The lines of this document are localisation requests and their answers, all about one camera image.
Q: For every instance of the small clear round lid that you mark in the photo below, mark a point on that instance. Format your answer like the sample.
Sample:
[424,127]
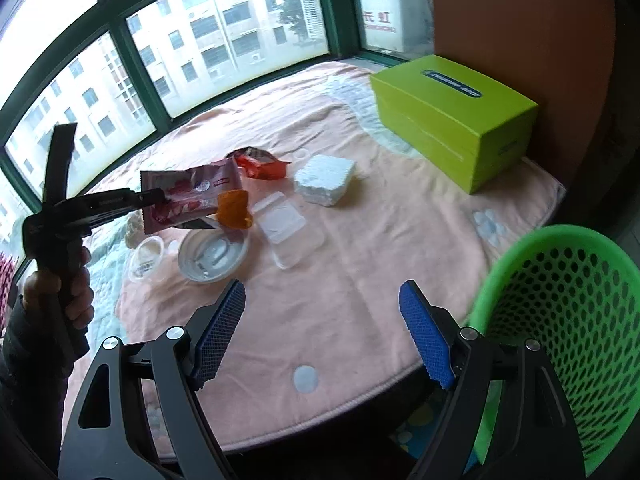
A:
[302,154]

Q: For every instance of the small clear plastic cup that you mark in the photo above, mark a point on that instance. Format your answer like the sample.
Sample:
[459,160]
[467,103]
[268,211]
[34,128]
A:
[146,259]

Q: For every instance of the green window frame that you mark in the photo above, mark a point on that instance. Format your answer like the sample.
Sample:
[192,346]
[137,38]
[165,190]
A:
[135,60]

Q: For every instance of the clear plastic container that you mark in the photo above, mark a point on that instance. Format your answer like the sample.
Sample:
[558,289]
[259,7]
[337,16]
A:
[287,227]

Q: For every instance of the green cardboard box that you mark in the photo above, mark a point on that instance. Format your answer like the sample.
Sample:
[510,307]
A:
[450,115]

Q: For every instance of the person's left hand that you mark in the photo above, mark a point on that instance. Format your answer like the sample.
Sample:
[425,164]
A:
[81,290]

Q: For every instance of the orange snack wrapper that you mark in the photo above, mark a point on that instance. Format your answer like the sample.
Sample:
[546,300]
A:
[235,210]

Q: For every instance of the white foam block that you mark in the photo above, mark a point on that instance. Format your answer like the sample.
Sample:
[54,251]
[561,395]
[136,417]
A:
[325,180]

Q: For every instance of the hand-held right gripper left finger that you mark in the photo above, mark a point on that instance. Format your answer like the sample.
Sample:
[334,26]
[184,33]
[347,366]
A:
[220,332]

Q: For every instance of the red snack wrapper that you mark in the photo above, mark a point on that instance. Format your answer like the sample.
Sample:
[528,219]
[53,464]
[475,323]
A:
[260,165]

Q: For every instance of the person's left forearm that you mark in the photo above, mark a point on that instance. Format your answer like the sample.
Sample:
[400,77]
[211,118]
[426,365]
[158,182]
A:
[30,390]

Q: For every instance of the green perforated plastic basket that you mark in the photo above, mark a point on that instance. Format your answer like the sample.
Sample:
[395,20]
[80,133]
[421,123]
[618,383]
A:
[560,300]

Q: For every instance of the blue patterned cloth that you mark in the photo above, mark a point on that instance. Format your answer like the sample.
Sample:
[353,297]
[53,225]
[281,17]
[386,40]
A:
[430,425]

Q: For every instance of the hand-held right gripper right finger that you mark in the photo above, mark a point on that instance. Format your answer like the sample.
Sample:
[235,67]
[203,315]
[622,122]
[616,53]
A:
[430,342]

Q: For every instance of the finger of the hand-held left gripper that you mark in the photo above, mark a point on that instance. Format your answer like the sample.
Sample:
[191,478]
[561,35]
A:
[120,214]
[125,197]

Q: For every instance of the white outdoor unit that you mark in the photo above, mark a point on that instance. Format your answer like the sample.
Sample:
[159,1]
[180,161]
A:
[387,5]

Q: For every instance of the white round lid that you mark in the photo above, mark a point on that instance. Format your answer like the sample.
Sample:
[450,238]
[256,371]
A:
[212,255]

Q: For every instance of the white paper trash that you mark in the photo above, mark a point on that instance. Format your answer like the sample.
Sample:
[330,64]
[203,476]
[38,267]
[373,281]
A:
[192,195]

